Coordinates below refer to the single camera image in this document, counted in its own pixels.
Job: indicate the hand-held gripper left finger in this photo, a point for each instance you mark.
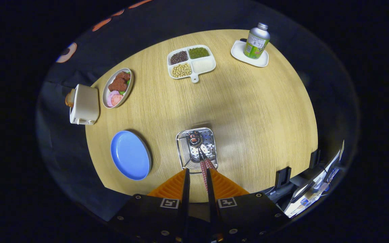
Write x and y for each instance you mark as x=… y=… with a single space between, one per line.
x=185 y=202

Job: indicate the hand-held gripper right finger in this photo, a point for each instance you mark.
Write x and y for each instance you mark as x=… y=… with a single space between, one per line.
x=211 y=202

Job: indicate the metal cutlery drainer rack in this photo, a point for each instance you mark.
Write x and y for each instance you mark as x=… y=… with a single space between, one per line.
x=211 y=145

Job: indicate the blue round plate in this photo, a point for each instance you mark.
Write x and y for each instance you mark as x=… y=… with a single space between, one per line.
x=130 y=155

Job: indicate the black table clamp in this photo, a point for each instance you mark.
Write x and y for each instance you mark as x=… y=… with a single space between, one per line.
x=314 y=158
x=282 y=177

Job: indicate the pink ham slice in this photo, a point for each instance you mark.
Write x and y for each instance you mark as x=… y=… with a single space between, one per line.
x=109 y=99
x=117 y=100

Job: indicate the grey oval food plate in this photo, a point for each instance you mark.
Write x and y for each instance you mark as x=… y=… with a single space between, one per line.
x=128 y=91

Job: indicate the green lettuce leaf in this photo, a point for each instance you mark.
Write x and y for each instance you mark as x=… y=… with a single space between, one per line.
x=123 y=91

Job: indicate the pile of yellow soybeans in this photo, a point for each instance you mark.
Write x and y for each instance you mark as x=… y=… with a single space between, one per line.
x=181 y=70

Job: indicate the white divided dish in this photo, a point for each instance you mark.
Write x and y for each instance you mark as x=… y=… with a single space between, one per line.
x=203 y=65

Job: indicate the brown steak piece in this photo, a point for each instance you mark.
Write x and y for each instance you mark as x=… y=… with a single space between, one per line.
x=118 y=82

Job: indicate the white toaster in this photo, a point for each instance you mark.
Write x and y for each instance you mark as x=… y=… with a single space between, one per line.
x=86 y=101

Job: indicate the pile of dark red beans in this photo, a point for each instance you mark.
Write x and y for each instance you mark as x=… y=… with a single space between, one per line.
x=179 y=57

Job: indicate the pile of green beans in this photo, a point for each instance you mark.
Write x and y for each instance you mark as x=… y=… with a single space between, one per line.
x=199 y=52

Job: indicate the small white square dish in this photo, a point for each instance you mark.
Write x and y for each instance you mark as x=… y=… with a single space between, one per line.
x=238 y=54

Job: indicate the brown toast slice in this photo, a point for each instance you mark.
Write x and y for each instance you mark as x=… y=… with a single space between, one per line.
x=69 y=99

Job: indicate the silver bottle with green label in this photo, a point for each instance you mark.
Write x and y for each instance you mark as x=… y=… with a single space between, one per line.
x=256 y=42

